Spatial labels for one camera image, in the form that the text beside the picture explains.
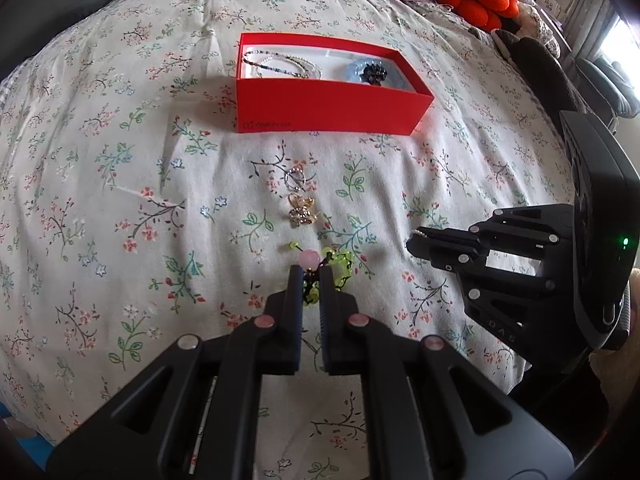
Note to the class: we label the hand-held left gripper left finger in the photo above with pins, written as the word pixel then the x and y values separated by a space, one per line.
pixel 296 320

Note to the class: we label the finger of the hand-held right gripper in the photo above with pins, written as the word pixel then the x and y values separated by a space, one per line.
pixel 500 290
pixel 520 227

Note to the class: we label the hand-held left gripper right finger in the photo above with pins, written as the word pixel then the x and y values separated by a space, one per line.
pixel 327 320

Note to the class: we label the red cardboard box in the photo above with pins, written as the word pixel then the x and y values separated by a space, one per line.
pixel 325 110

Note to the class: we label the grey chair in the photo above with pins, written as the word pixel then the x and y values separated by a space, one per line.
pixel 605 85

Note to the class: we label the dark brown blanket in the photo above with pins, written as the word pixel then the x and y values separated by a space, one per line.
pixel 540 70

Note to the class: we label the spotted plush cloth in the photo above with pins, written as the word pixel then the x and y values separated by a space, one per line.
pixel 537 27

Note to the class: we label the floral bedspread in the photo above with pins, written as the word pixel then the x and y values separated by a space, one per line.
pixel 150 185

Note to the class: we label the blue cloth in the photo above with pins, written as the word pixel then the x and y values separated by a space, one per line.
pixel 32 447

